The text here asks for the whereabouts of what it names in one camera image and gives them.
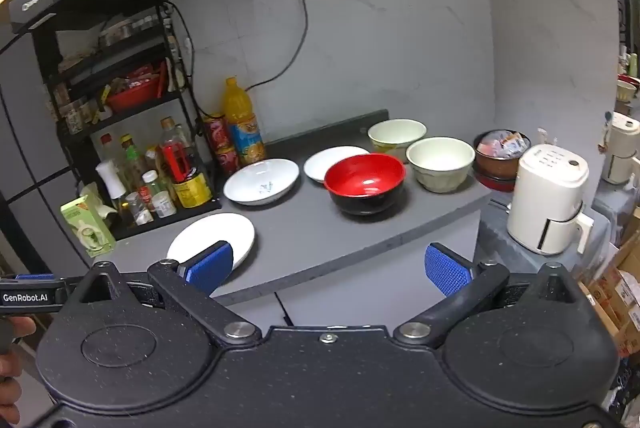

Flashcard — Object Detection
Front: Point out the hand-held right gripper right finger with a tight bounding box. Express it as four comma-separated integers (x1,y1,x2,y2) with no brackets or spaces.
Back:
393,242,584,350

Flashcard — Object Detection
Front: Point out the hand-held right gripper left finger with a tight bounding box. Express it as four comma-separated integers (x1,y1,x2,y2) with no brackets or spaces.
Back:
74,239,263,349

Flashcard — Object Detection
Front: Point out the plain white plate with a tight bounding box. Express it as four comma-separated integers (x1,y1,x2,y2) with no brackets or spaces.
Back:
166,213,256,279

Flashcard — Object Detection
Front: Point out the white dish blue script print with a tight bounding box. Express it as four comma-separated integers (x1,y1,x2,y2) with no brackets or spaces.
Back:
223,158,300,207

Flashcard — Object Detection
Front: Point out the person's left hand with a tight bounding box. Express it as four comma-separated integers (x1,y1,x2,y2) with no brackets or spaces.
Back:
0,315,37,426

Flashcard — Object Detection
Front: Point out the green cardboard box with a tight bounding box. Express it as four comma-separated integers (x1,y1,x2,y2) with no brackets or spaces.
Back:
59,195,117,258

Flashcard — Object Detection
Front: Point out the white cap labelled bottle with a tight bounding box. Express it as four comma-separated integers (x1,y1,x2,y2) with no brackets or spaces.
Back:
142,170,177,218

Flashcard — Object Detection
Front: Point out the small clear spice jar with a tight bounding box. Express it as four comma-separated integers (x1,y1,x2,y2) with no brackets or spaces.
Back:
125,191,154,225

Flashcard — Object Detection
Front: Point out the crumpled beige cloth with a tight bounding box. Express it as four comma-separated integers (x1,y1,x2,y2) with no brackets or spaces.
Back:
81,182,120,221

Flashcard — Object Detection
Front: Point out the cream ribbed bowl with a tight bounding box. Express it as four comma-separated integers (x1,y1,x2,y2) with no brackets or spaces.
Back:
405,136,476,194

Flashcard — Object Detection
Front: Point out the red drink can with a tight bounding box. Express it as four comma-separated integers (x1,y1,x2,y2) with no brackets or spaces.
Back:
201,112,230,150
215,146,240,174

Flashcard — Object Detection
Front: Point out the red and black bowl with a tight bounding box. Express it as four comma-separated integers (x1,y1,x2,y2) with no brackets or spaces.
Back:
323,153,407,217

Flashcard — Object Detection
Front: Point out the white air fryer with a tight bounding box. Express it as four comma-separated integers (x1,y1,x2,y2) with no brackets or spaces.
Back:
506,144,595,257

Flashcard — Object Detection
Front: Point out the white cone cap bottle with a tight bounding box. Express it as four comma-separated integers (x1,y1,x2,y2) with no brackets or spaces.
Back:
95,159,129,215

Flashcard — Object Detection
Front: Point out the brown bowl of packets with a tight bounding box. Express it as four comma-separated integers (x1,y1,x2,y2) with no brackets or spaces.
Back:
473,129,532,193

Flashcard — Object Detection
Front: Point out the green label bottle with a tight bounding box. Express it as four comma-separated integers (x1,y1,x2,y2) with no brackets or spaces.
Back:
120,133,147,191

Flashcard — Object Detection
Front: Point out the orange juice bottle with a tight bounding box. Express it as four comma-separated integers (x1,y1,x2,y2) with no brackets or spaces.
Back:
222,77,266,167

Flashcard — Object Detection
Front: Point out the red cap bottle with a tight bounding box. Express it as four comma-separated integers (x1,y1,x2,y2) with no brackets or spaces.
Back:
99,133,119,165

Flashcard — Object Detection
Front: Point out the white plate dark crossed print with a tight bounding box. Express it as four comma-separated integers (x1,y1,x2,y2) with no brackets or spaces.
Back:
303,146,371,184

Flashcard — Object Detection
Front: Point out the printed cardboard box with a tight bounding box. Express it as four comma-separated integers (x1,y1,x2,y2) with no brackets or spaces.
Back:
581,265,640,357

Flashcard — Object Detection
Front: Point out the red plastic basket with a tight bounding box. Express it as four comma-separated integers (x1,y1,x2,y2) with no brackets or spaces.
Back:
104,79,162,112

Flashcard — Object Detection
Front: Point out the white kettle appliance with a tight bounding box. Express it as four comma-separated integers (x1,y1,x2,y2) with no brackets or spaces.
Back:
600,111,640,185

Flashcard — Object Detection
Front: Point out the black metal rack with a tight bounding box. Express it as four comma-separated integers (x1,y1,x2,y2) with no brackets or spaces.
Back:
31,4,224,242

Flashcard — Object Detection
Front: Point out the red handled soy sauce bottle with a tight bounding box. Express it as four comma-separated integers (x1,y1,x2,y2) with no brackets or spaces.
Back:
158,117,214,209

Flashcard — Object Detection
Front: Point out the black plug cable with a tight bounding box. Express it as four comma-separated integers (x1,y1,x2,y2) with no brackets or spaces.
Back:
244,0,311,92

